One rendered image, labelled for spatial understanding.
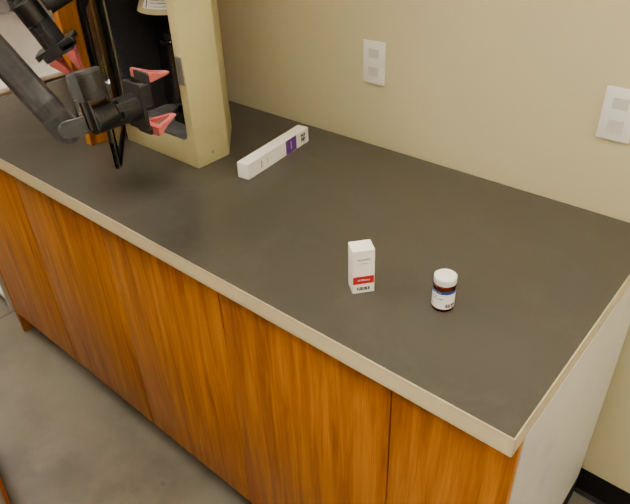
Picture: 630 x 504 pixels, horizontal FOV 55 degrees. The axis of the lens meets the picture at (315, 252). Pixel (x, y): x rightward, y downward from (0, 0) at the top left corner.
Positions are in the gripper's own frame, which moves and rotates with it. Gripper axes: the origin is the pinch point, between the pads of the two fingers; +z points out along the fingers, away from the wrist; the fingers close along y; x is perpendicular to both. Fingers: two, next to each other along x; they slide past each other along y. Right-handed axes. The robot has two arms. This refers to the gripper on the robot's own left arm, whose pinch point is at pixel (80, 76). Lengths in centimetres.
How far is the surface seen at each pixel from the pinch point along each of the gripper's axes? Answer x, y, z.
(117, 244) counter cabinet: 18.0, 14.2, 34.6
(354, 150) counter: 3, -50, 53
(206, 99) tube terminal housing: -0.1, -22.5, 20.4
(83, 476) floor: 20, 75, 98
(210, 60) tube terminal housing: -1.9, -28.5, 13.0
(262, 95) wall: -38, -33, 41
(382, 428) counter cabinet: 82, -28, 63
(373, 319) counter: 73, -36, 47
